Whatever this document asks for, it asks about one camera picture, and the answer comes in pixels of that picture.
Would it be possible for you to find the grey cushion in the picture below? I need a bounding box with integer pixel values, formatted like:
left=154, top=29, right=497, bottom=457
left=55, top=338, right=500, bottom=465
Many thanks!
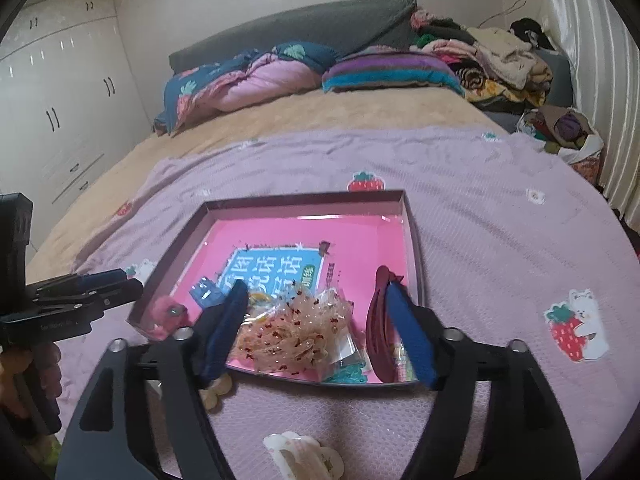
left=545, top=49, right=575, bottom=110

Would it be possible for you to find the purple printed blanket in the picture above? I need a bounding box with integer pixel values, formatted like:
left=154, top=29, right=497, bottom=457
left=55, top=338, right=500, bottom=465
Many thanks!
left=60, top=125, right=640, bottom=480

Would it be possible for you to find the grey headboard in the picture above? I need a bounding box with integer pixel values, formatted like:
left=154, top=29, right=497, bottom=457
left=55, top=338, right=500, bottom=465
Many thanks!
left=168, top=0, right=418, bottom=73

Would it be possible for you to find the navy and pink quilt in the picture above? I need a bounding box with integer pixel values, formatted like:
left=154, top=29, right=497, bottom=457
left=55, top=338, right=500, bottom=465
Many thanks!
left=154, top=42, right=341, bottom=136

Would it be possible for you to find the pile of clothes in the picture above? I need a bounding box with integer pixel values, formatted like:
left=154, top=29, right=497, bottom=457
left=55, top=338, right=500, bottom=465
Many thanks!
left=410, top=9, right=553, bottom=111

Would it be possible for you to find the pink book with blue label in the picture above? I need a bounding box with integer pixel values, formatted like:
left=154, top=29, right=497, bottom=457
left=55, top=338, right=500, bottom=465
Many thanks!
left=167, top=212, right=418, bottom=383

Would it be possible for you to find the bag of clothes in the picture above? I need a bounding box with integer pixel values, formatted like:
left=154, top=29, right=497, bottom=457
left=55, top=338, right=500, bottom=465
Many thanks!
left=517, top=105, right=606, bottom=166

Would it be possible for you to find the beige organza bow scrunchie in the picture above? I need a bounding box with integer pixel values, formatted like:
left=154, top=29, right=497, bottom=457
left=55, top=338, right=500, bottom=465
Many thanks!
left=235, top=282, right=353, bottom=376

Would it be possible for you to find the striped purple pillow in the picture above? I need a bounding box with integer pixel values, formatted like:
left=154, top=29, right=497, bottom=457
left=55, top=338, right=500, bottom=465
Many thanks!
left=321, top=46, right=466, bottom=97

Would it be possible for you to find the brown shallow box tray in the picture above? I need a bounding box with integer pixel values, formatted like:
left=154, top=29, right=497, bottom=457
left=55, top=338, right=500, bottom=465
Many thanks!
left=127, top=189, right=426, bottom=387

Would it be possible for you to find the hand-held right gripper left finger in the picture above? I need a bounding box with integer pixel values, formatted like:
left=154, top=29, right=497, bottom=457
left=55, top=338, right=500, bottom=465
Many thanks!
left=55, top=280, right=251, bottom=480

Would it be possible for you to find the orange candy hair clip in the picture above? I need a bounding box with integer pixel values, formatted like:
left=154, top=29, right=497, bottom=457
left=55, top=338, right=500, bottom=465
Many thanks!
left=202, top=377, right=233, bottom=413

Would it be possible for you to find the beige bed sheet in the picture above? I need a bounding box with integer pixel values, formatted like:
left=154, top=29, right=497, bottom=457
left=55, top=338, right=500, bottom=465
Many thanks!
left=25, top=87, right=506, bottom=281

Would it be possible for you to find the white pleated curtain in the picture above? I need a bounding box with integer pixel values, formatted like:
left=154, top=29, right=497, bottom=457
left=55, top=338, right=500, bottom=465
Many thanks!
left=537, top=0, right=640, bottom=211

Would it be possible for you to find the cream claw hair clip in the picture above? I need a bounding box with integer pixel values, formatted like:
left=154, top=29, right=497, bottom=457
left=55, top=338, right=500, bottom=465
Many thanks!
left=262, top=431, right=346, bottom=480

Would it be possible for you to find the pink plush strawberry hair clip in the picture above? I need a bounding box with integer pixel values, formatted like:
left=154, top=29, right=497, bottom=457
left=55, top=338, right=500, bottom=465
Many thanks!
left=150, top=296, right=193, bottom=341

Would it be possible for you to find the green cloth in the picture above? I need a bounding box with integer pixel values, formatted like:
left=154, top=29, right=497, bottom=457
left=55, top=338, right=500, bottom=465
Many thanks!
left=30, top=430, right=63, bottom=480

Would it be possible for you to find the white wardrobe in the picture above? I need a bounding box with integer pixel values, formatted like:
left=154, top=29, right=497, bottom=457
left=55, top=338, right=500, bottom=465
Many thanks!
left=0, top=0, right=151, bottom=206

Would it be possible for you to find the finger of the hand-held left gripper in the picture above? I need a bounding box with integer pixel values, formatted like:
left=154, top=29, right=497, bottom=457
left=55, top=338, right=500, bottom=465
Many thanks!
left=35, top=278, right=145, bottom=313
left=27, top=268, right=126, bottom=301

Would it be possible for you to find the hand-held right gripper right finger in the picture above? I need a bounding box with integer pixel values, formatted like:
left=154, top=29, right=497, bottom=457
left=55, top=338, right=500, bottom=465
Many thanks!
left=387, top=280, right=583, bottom=480

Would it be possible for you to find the dark red hair clip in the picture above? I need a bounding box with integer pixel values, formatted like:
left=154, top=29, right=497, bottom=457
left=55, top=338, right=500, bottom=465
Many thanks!
left=366, top=265, right=408, bottom=383

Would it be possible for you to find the person's left hand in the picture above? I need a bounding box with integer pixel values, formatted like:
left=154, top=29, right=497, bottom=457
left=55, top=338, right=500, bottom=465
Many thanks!
left=40, top=344, right=63, bottom=388

